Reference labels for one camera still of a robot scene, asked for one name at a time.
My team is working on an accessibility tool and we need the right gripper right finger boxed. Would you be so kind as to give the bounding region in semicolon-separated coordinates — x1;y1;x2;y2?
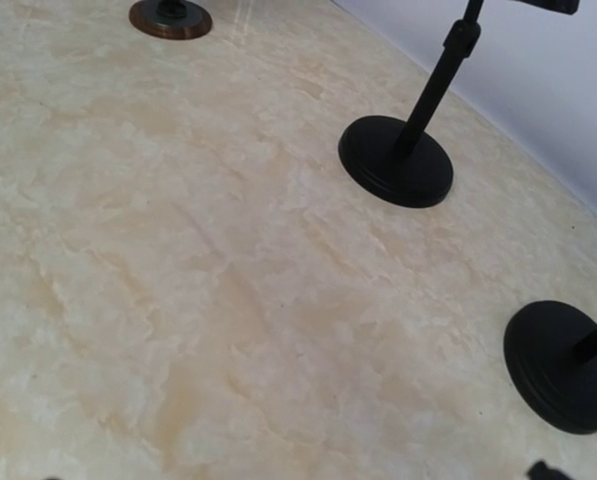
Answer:
526;461;572;480

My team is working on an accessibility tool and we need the folding plate phone stand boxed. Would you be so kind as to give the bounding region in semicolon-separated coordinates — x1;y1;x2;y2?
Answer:
129;0;213;40

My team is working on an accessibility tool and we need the black pole phone stand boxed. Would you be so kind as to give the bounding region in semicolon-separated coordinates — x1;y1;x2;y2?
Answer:
503;300;597;435
338;0;484;209

